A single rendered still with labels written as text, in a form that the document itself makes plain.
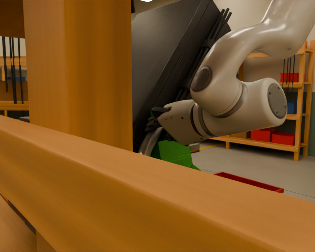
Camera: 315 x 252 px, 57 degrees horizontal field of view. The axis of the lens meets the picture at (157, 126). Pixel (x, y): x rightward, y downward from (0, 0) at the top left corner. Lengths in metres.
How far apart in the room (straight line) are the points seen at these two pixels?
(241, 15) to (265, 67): 1.34
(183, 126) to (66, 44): 0.35
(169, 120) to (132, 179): 0.47
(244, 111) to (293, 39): 0.15
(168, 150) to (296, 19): 0.42
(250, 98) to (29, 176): 0.35
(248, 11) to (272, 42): 6.62
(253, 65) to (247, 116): 6.40
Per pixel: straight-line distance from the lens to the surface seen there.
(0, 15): 0.84
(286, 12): 0.59
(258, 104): 0.50
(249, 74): 6.93
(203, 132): 0.58
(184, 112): 0.60
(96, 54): 0.36
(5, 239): 1.03
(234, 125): 0.53
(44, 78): 0.40
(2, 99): 3.57
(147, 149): 0.69
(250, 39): 0.51
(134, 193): 0.16
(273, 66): 6.69
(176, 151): 0.79
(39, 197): 0.30
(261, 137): 6.21
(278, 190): 1.29
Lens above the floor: 1.33
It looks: 7 degrees down
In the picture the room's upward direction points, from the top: straight up
